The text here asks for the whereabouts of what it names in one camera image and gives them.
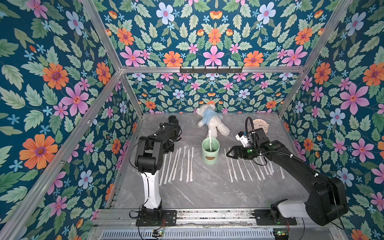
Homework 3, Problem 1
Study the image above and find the beige round alarm clock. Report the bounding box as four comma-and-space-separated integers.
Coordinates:
253, 119, 269, 134

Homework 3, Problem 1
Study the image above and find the twelfth white straw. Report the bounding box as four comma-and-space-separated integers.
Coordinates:
172, 147, 182, 181

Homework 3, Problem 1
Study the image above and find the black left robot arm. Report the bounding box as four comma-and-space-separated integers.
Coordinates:
135, 116, 182, 221

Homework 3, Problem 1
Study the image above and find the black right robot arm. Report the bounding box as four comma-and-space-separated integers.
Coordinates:
226, 128, 349, 226

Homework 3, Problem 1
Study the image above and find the seventeenth white straw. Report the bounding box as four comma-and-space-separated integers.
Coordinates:
159, 154, 168, 186

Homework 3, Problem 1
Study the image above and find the sixteenth white straw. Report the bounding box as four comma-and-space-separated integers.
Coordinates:
164, 152, 173, 185

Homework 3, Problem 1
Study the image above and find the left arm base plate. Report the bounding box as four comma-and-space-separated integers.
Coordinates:
136, 209, 178, 227

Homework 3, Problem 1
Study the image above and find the white teddy bear blue shirt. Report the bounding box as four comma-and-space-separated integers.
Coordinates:
196, 104, 230, 138

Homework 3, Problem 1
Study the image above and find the green metal straw cup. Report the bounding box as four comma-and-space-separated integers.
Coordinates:
202, 138, 220, 165

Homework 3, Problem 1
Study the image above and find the eleventh white straw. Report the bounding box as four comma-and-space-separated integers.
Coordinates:
190, 147, 195, 182

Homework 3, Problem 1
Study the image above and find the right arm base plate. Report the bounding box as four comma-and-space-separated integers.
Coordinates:
253, 209, 297, 226

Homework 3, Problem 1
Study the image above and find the fourteenth white straw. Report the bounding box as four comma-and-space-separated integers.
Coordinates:
179, 146, 187, 181

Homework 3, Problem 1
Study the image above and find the eighteenth white straw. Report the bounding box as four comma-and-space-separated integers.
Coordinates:
209, 130, 213, 152

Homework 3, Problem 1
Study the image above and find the thirteenth white straw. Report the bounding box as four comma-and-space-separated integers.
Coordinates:
186, 148, 191, 183

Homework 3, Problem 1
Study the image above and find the fifteenth white straw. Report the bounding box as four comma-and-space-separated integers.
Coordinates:
168, 149, 179, 183

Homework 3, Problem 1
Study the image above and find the black wall hook rail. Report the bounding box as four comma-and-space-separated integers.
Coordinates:
179, 66, 243, 75

